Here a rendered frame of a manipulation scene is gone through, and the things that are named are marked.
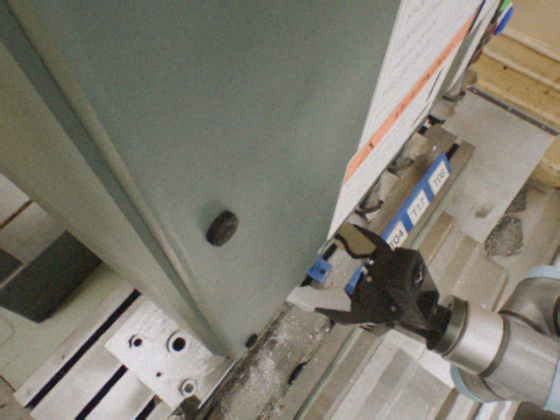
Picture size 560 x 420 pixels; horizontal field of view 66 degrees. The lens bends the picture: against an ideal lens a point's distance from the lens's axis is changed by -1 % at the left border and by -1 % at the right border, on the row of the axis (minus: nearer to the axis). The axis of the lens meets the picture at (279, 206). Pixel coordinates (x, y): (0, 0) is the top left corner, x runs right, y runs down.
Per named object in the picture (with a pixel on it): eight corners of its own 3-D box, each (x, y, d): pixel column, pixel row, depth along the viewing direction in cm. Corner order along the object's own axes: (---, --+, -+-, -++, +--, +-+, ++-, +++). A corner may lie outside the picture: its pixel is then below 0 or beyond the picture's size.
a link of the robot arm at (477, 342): (493, 371, 45) (510, 302, 48) (451, 351, 46) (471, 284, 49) (462, 377, 52) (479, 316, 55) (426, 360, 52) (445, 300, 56)
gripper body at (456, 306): (336, 319, 55) (425, 362, 53) (348, 303, 48) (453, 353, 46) (357, 267, 58) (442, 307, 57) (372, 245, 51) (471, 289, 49)
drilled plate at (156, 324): (280, 308, 96) (280, 302, 92) (191, 423, 86) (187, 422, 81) (203, 249, 102) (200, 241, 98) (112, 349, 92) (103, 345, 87)
